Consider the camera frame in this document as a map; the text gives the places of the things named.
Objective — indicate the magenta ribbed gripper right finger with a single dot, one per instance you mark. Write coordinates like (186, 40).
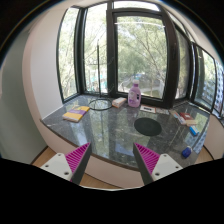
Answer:
(153, 166)

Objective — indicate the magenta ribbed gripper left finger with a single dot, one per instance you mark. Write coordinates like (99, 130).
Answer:
(70, 166)

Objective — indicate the blue computer mouse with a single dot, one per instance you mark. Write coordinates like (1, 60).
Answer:
(186, 152)

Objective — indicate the round black mouse pad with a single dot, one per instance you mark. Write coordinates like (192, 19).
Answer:
(147, 126)

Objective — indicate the yellow and purple book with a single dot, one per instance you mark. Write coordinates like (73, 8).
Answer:
(76, 113)

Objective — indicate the long thin colourful box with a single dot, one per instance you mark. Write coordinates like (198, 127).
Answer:
(178, 117)

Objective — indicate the small blue packet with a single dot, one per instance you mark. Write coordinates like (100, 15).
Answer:
(194, 130)

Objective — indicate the flat white card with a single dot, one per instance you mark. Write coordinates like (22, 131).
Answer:
(148, 109)

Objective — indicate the red and white box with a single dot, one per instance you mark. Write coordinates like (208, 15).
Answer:
(190, 121)

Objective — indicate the black round-base metal stand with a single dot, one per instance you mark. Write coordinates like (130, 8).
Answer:
(100, 103)

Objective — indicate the pink lotion bottle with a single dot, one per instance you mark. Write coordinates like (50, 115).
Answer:
(134, 95)

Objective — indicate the small beige box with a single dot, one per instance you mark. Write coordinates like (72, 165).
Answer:
(119, 102)

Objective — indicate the black window frame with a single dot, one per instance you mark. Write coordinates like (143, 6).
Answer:
(102, 48)

